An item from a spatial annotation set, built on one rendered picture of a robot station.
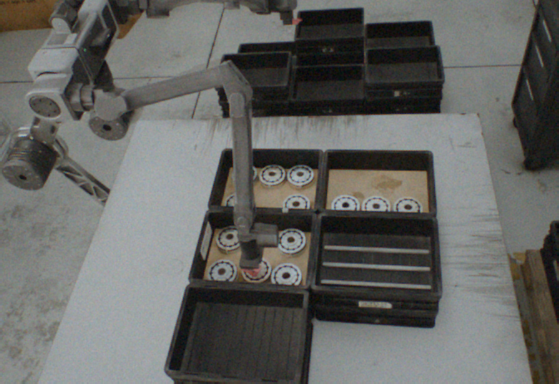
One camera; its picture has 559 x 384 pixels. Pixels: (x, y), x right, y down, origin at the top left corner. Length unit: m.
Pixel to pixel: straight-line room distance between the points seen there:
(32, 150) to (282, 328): 1.28
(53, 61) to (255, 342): 1.06
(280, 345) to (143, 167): 1.13
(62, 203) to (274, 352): 2.13
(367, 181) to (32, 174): 1.35
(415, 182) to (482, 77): 1.89
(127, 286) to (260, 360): 0.66
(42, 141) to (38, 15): 2.80
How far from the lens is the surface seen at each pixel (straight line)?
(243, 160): 1.60
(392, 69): 3.13
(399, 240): 1.95
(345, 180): 2.11
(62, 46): 1.85
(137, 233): 2.30
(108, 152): 3.74
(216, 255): 1.97
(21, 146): 2.48
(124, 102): 1.63
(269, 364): 1.76
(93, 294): 2.21
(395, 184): 2.10
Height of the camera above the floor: 2.44
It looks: 48 degrees down
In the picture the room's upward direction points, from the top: 11 degrees counter-clockwise
